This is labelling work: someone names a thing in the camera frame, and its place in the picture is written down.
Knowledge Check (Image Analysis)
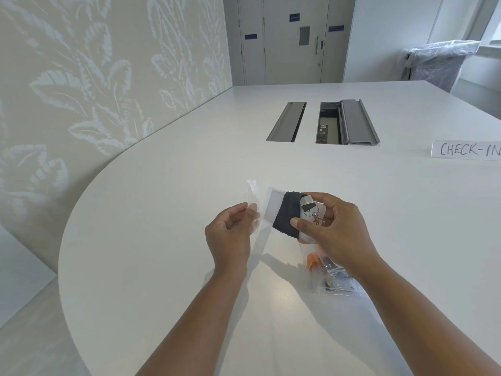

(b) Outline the person's right hand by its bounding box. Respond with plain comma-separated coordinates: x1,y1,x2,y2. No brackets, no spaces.
290,192,383,281

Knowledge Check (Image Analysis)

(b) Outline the person's left hand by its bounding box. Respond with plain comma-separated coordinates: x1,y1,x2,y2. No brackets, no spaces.
205,203,262,273

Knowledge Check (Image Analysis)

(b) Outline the small clear plastic bag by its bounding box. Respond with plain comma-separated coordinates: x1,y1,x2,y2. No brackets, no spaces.
246,178,264,236

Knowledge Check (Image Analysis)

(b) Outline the black lanyard strap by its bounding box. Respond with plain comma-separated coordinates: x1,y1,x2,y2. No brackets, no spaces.
272,191,311,240

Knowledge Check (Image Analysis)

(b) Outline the white card holder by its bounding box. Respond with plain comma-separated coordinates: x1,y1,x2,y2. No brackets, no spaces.
261,186,289,227

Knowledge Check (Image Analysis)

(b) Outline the person's left forearm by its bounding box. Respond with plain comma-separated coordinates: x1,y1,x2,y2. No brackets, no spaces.
135,266,248,376

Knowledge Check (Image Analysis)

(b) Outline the person's right forearm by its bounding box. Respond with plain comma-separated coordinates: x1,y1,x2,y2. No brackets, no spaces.
350,257,501,376

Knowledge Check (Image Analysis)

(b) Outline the clear bag with metal parts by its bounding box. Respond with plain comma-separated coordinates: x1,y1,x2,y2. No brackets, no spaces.
301,240,368,299

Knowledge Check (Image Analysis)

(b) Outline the grey double door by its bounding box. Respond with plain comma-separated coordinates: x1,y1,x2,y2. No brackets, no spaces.
238,0,330,86

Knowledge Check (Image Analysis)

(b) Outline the white paper sign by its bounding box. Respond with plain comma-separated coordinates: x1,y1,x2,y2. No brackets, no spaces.
431,139,501,161

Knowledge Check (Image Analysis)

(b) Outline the plastic-covered chair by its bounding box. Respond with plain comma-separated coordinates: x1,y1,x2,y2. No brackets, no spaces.
401,40,481,93

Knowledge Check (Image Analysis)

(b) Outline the silver metal lanyard clip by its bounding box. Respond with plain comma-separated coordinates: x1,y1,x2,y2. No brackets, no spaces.
299,195,327,227

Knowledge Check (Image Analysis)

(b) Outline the closed grey cable hatch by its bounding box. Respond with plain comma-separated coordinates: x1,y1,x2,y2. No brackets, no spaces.
266,102,308,143

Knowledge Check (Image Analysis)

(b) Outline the open grey cable hatch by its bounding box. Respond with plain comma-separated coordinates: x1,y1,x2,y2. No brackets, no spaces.
315,99,381,146

